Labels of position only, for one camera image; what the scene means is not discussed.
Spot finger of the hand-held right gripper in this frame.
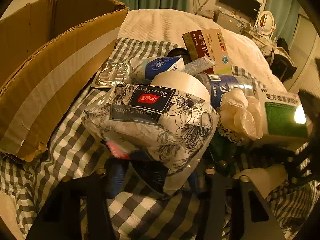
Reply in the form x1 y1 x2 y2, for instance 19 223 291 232
284 141 320 184

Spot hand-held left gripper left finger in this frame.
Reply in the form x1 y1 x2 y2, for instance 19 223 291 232
26 159 129 240

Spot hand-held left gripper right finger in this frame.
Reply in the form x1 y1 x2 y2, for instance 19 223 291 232
189 166 285 240

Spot green white medicine box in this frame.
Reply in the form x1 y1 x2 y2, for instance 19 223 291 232
257 87 312 139

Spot floral tissue pack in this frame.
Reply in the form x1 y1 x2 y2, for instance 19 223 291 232
82 84 220 195

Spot white ointment tube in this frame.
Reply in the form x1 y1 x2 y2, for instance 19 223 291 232
184 56 216 76

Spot brown cardboard box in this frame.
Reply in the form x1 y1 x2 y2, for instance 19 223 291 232
0 0 129 162

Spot pink plastic item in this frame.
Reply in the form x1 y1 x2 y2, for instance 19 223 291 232
106 141 130 159

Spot black pouch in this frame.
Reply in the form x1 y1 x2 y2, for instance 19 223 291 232
130 152 169 194

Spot dark green packet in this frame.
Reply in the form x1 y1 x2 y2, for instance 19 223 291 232
210 130 240 178

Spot white sliding wardrobe doors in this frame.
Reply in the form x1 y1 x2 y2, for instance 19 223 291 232
287 15 320 98

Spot chair with black clothes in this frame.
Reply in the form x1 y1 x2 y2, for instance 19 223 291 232
265 37 298 83

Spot checkered blanket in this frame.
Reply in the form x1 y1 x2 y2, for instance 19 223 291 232
0 37 320 240

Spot white lace cloth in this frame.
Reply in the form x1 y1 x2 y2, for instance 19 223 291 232
216 89 263 144

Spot white dressing table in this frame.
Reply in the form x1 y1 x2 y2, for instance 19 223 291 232
244 25 275 50

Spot blue labelled clear bottle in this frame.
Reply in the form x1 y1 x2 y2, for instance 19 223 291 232
195 74 259 110

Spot white oval mirror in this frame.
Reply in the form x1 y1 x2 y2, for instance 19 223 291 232
257 10 277 36

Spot silver blister pack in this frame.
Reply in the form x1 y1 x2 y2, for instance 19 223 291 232
91 61 132 89

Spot teal curtain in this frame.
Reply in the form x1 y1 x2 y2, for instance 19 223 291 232
265 0 300 32

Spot blue tissue pack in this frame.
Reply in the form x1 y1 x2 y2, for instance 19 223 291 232
130 56 185 84

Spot tan red medicine box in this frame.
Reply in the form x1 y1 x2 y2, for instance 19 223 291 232
182 28 233 75

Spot grey cabinet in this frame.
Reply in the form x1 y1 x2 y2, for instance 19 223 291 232
214 9 250 33

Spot black television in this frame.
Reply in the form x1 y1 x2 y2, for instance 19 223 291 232
219 0 261 19

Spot thin tripod stand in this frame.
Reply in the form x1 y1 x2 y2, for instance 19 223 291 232
192 0 215 17

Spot white bedspread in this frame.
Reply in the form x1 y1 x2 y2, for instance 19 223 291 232
117 9 288 93

